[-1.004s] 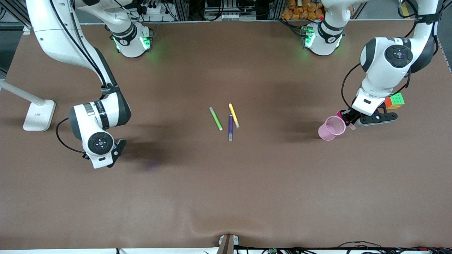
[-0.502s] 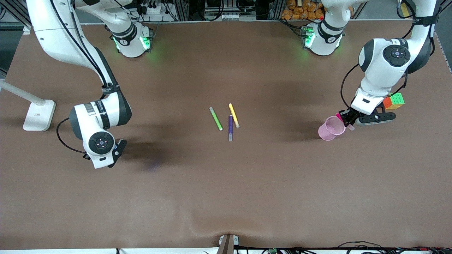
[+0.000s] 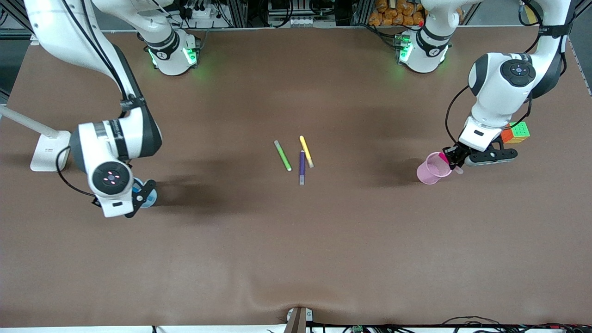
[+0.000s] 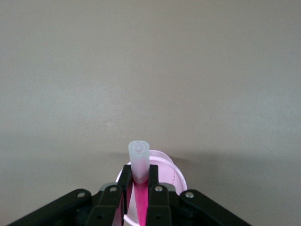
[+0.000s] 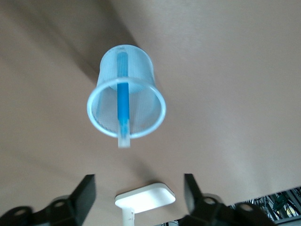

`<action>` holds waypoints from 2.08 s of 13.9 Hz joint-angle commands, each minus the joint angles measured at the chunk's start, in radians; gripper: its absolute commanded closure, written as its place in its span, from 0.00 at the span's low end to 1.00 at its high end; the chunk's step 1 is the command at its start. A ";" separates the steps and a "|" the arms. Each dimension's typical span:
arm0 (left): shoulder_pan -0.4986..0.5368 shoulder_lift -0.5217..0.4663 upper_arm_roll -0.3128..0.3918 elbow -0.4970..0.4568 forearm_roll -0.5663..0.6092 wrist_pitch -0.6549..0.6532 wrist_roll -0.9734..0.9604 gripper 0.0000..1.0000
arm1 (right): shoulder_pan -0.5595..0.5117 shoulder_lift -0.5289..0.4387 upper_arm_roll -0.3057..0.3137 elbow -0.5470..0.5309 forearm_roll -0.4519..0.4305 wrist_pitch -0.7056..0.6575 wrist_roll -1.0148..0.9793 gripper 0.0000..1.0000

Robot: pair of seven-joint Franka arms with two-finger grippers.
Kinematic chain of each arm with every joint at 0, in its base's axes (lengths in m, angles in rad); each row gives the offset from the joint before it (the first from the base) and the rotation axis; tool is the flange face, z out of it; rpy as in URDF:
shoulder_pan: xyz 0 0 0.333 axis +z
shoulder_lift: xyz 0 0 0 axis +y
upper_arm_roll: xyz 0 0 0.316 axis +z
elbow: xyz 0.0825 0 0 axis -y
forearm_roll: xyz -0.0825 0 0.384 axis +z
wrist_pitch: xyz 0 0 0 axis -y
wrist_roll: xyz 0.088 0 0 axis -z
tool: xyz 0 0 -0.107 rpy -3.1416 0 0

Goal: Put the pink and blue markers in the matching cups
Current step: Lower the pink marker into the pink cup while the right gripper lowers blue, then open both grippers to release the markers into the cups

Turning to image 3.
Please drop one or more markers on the purple marker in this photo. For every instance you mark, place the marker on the purple marker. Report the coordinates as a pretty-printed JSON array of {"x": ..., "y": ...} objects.
[{"x": 302, "y": 169}]

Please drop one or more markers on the blue mesh cup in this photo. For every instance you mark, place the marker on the blue mesh cup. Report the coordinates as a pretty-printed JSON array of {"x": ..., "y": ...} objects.
[{"x": 151, "y": 200}]

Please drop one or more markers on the green marker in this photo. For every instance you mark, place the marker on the green marker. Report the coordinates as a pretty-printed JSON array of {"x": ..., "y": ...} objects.
[{"x": 282, "y": 156}]

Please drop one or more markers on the pink mesh cup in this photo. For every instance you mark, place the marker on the pink mesh cup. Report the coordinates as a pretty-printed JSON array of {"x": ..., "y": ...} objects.
[{"x": 428, "y": 175}]

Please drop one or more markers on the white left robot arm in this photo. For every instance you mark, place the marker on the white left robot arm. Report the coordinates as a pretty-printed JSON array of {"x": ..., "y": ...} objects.
[{"x": 495, "y": 92}]

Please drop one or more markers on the colourful puzzle cube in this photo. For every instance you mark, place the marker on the colourful puzzle cube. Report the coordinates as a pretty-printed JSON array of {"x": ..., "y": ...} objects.
[{"x": 520, "y": 132}]

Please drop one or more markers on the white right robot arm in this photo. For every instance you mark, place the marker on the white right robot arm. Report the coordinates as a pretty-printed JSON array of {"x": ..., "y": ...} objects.
[{"x": 125, "y": 134}]

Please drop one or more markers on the pink marker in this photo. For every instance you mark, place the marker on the pink marker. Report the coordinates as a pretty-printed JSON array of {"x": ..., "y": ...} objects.
[{"x": 444, "y": 158}]

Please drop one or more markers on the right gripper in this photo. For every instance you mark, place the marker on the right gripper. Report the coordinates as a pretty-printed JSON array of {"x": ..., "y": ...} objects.
[{"x": 95, "y": 202}]

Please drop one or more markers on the yellow marker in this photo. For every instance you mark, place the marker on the yellow marker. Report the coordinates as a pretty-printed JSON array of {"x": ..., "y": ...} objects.
[{"x": 306, "y": 150}]

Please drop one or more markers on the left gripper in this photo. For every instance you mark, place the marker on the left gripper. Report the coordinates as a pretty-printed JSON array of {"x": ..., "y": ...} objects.
[{"x": 455, "y": 154}]

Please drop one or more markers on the white desk lamp stand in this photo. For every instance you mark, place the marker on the white desk lamp stand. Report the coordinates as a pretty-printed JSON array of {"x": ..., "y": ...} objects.
[{"x": 46, "y": 152}]

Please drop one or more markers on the white power strip with plugs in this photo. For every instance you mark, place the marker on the white power strip with plugs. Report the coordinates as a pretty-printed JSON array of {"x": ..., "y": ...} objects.
[{"x": 199, "y": 13}]

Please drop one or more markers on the orange snack bags pile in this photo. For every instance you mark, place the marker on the orange snack bags pile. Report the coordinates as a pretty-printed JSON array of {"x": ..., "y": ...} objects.
[{"x": 393, "y": 16}]

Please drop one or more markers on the white empty power strip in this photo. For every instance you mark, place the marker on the white empty power strip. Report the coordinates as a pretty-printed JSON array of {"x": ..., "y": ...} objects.
[{"x": 300, "y": 21}]

